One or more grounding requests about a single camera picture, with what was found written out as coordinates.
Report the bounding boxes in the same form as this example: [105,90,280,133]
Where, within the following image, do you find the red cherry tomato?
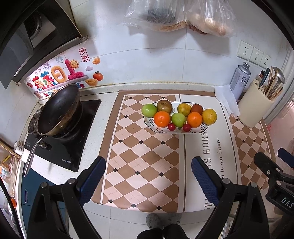
[167,123,176,131]
[182,124,191,132]

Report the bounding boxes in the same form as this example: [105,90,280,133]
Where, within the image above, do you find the orange tangerine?
[187,112,202,128]
[153,111,170,128]

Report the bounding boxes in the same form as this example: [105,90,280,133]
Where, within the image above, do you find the large yellow orange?
[202,108,217,125]

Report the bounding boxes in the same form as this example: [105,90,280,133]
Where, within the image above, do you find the green apple front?
[171,113,186,128]

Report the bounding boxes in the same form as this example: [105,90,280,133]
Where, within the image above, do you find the green apple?
[141,104,157,118]
[171,113,186,128]

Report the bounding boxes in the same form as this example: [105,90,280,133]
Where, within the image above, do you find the dark red-orange tangerine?
[190,104,203,115]

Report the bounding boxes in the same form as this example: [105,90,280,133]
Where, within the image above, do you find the yellow citrus fruit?
[177,103,191,117]

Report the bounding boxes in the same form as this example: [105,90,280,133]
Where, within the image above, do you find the orange tangerine front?
[153,111,170,128]

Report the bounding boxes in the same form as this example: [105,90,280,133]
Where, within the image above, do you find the brown apple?
[157,100,172,114]

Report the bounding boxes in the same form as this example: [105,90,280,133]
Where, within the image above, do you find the black gas stove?
[35,100,101,172]

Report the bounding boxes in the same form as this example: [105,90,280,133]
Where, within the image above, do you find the blue cabinet door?
[21,169,55,234]

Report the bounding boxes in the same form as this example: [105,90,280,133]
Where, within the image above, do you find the cream utensil holder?
[238,80,275,128]

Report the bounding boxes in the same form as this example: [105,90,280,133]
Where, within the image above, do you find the checkered counter mat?
[92,90,274,213]

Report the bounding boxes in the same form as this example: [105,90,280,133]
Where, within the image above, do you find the wooden chopsticks bundle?
[258,66,284,101]

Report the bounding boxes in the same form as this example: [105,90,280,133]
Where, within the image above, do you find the grey slipper foot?
[137,213,188,239]

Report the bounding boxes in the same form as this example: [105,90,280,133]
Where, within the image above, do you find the black frying pan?
[23,84,80,177]

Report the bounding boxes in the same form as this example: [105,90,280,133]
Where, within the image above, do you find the white paper towel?
[214,85,240,117]

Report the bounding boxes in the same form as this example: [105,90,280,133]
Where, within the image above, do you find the metal ladle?
[273,67,285,89]

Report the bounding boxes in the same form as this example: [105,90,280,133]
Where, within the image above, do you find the floral ceramic plate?
[144,101,209,133]

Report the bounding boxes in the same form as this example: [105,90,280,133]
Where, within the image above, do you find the silver spray can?
[230,62,251,100]

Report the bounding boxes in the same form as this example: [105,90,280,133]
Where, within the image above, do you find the plastic bag with eggs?
[186,0,236,37]

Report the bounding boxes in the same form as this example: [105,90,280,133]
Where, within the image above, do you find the black range hood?
[1,0,85,89]

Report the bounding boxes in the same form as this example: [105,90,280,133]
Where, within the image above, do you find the plastic bag dark contents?
[123,0,186,32]

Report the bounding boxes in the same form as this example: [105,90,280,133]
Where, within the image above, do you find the white wall sockets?
[236,41,272,69]

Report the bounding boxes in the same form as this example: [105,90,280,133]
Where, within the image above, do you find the colourful wall sticker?
[24,46,104,100]

